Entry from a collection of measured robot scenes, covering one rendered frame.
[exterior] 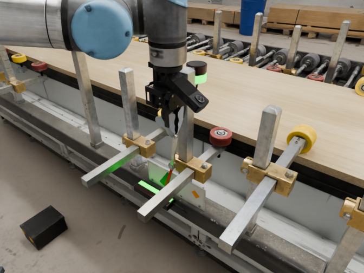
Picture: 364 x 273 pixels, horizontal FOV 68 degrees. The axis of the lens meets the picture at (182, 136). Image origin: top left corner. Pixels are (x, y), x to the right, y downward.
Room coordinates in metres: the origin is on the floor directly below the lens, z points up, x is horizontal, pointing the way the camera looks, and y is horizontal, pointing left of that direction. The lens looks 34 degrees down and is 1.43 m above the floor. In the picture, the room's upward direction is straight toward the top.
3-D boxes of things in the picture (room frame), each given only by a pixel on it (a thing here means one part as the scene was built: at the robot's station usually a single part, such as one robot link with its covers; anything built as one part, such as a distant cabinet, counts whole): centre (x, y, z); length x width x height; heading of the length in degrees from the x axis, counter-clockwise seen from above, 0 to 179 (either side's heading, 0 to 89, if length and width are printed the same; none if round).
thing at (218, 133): (0.81, -0.14, 0.85); 0.08 x 0.08 x 0.11
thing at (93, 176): (0.80, 0.18, 0.83); 0.44 x 0.03 x 0.04; 143
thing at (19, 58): (1.72, 1.05, 0.85); 0.08 x 0.08 x 0.11
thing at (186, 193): (0.70, 0.03, 0.75); 0.26 x 0.01 x 0.10; 53
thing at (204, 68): (0.74, -0.04, 1.17); 0.06 x 0.06 x 0.02
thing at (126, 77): (0.86, 0.19, 0.89); 0.04 x 0.04 x 0.48; 53
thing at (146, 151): (0.84, 0.17, 0.83); 0.14 x 0.06 x 0.05; 53
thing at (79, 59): (1.02, 0.39, 0.93); 0.05 x 0.05 x 0.45; 53
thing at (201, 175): (0.69, -0.03, 0.85); 0.14 x 0.06 x 0.05; 53
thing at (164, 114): (0.62, 0.04, 1.09); 0.05 x 0.02 x 0.09; 143
